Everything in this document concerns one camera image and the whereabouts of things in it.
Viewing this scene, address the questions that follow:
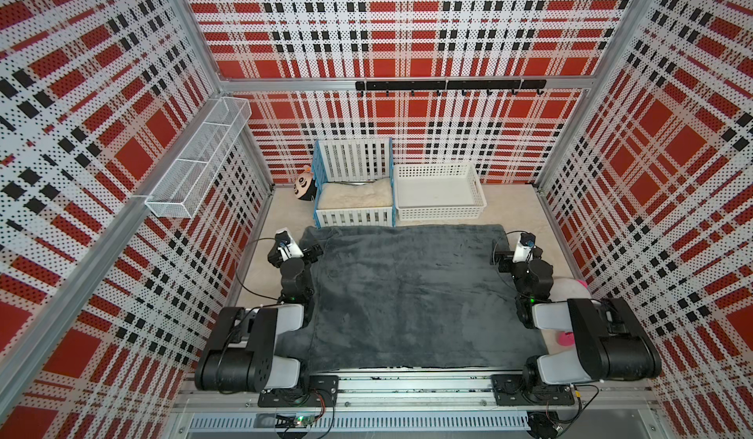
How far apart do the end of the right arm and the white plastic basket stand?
0.28 metres

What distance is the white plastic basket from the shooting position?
107cm

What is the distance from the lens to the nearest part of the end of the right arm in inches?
30.3
